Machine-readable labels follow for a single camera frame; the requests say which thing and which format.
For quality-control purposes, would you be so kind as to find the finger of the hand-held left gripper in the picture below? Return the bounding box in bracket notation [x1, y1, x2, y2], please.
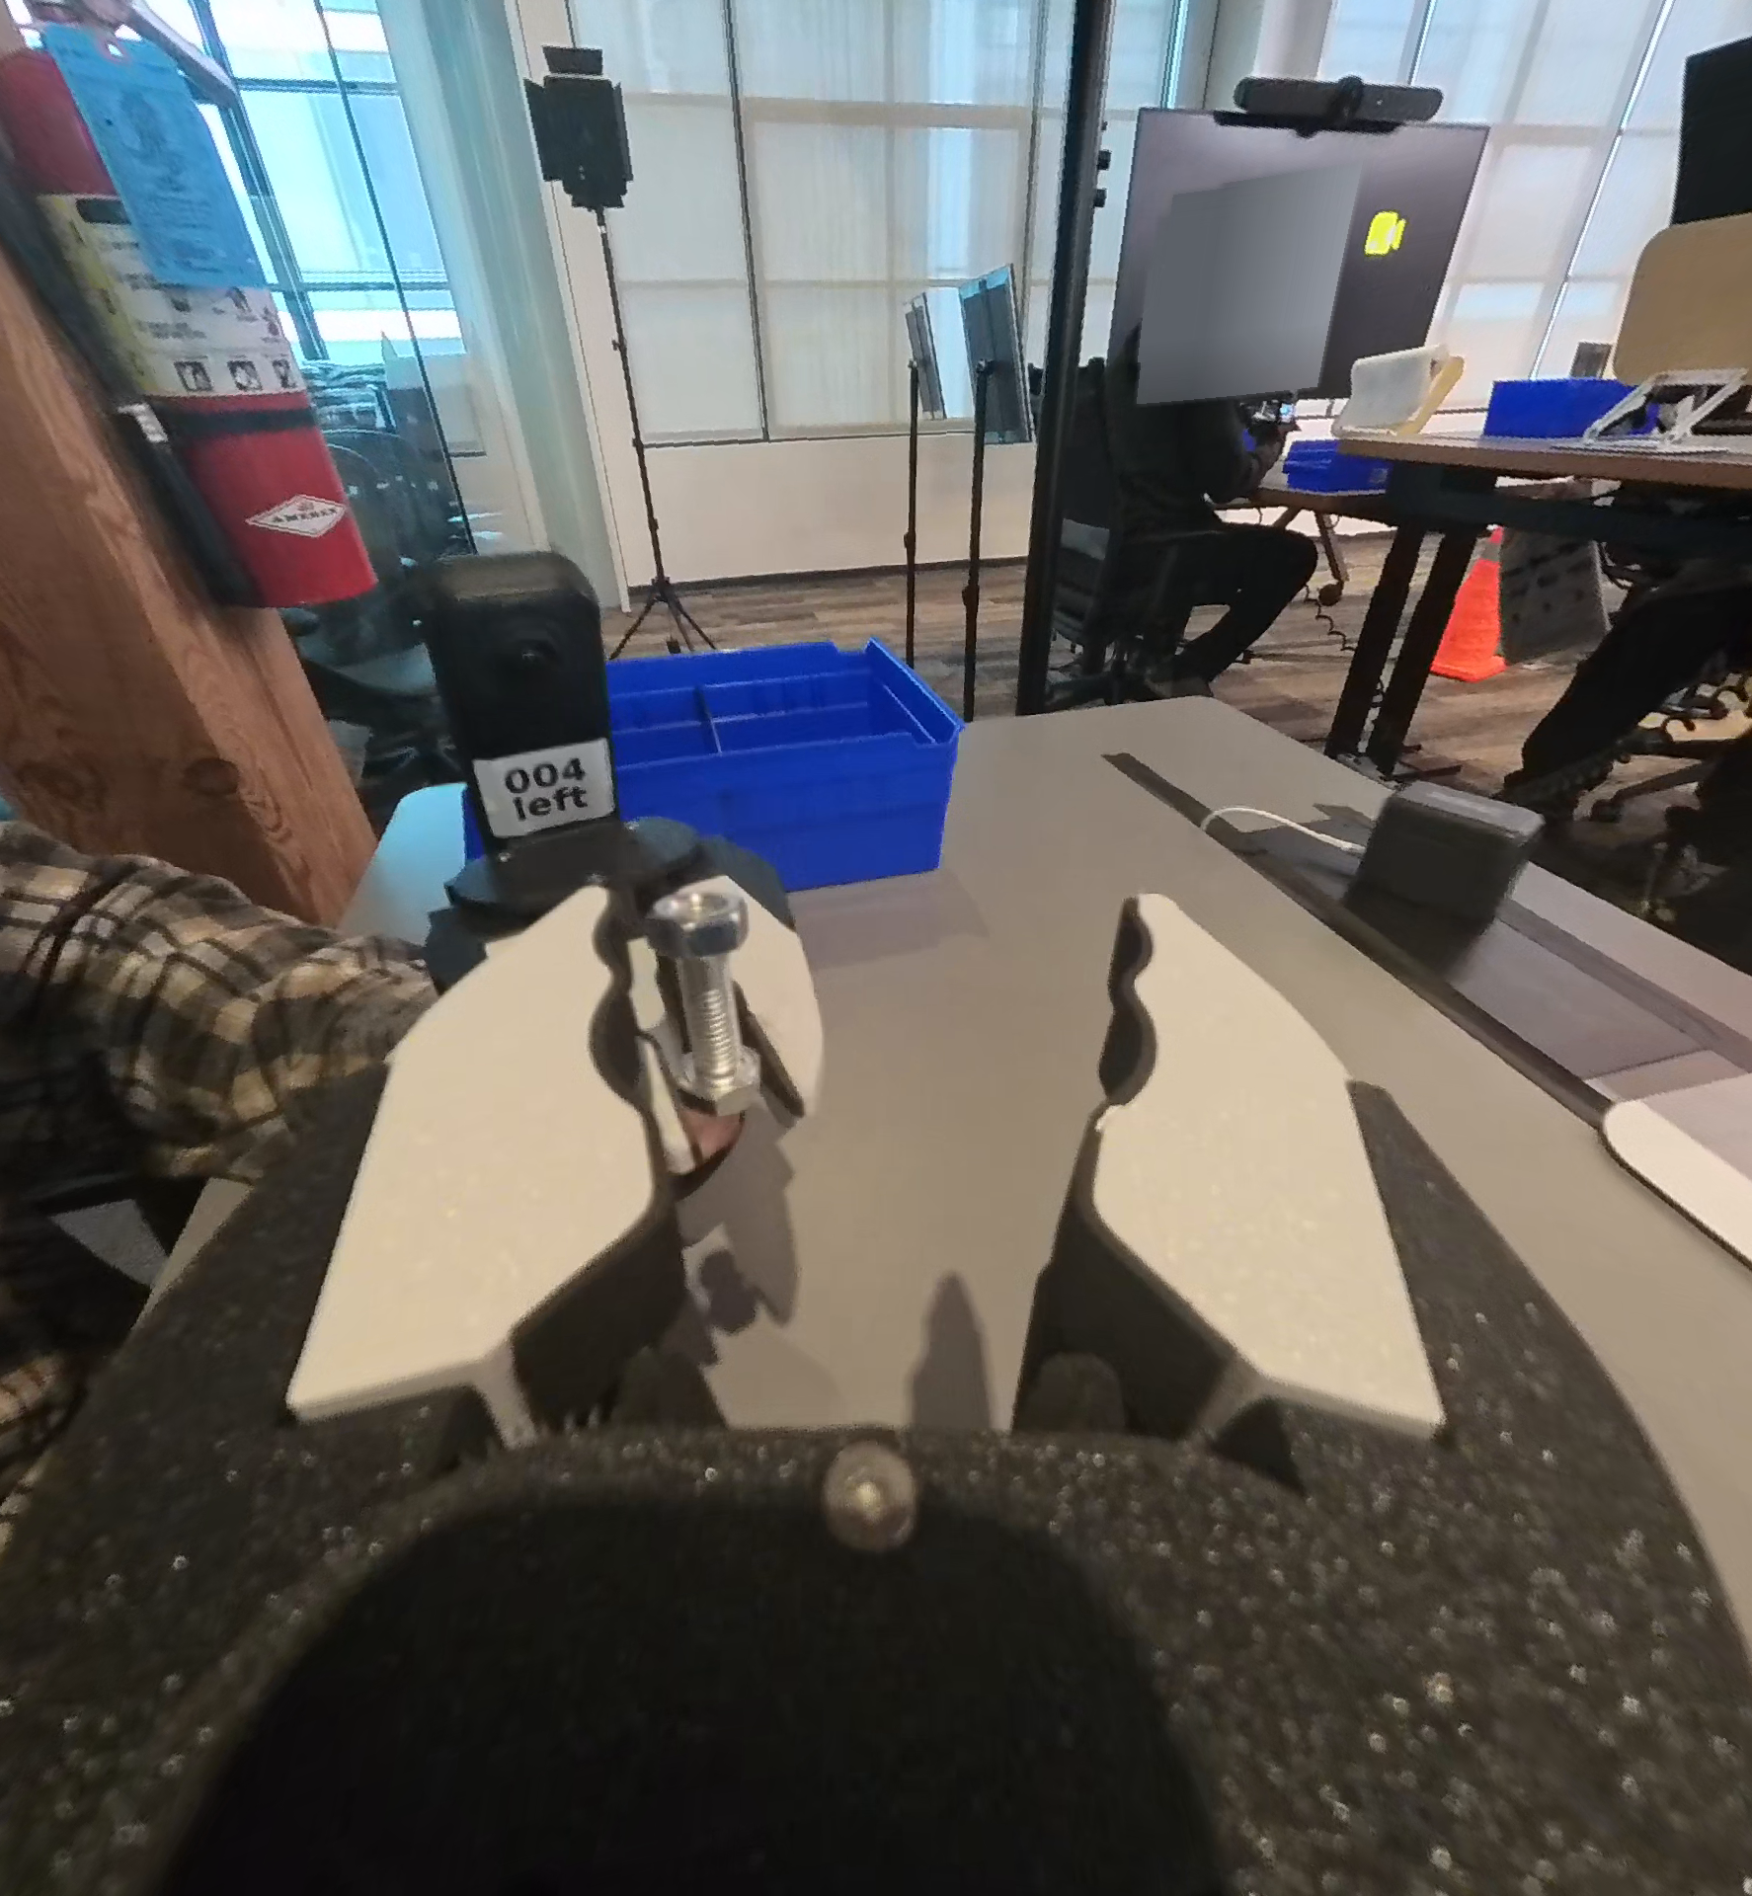
[627, 977, 692, 1178]
[736, 888, 830, 1120]

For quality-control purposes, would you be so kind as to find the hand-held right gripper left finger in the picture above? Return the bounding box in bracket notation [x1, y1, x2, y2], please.
[286, 885, 688, 1449]

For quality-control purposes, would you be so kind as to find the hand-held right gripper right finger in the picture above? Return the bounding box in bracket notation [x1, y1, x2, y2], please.
[1067, 888, 1447, 1454]

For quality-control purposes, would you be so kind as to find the silver hex bolt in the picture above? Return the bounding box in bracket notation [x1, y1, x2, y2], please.
[646, 888, 765, 1111]

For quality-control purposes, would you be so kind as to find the blue plastic parts bin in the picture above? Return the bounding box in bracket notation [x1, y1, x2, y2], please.
[460, 640, 964, 891]

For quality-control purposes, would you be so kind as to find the person's left forearm plaid sleeve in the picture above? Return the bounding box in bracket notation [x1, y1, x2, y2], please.
[0, 807, 444, 1190]

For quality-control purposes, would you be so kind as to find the red fire extinguisher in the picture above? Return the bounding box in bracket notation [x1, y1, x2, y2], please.
[0, 44, 382, 611]

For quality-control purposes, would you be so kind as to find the dark grey power adapter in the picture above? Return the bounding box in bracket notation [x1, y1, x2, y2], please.
[1345, 782, 1547, 931]

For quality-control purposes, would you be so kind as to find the wooden column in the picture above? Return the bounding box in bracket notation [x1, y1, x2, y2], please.
[0, 139, 384, 931]

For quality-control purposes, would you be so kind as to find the white document stand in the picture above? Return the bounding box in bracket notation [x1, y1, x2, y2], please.
[1602, 592, 1752, 1330]

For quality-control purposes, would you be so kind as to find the small monitor on black stand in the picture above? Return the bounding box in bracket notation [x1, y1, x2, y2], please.
[899, 288, 954, 672]

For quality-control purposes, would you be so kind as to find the person's plaid shirt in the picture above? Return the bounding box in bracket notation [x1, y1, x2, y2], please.
[0, 1155, 173, 1632]

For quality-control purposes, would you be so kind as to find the black office chair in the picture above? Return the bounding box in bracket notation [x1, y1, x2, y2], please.
[1054, 355, 1207, 700]

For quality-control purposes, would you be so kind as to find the large monitor on black stand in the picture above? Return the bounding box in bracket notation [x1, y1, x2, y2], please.
[956, 265, 1042, 722]

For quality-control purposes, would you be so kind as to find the orange traffic cone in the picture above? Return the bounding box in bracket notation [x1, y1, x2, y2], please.
[1430, 525, 1510, 686]

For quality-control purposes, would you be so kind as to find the blue paper tag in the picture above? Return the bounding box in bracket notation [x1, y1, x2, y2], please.
[38, 22, 274, 292]

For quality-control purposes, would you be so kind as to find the grey patterned board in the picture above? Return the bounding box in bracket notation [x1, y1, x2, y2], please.
[1498, 530, 1612, 668]

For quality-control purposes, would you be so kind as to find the wooden desk with black legs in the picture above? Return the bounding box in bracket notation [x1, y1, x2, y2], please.
[1336, 429, 1752, 782]

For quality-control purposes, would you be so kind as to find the black webcam bar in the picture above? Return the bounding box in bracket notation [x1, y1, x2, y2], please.
[1234, 74, 1445, 139]

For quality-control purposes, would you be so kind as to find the beige board document stand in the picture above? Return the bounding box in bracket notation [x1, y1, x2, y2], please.
[1577, 222, 1752, 449]

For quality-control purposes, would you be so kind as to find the large black display screen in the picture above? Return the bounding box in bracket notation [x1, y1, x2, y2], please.
[1105, 107, 1496, 411]

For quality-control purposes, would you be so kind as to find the white cable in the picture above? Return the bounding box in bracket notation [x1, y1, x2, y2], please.
[1201, 807, 1371, 856]

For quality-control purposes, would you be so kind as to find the black tripod with camera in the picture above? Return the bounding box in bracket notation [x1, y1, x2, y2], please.
[522, 44, 725, 664]

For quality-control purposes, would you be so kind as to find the black slanted frame pole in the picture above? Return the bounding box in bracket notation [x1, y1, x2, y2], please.
[1014, 0, 1117, 718]

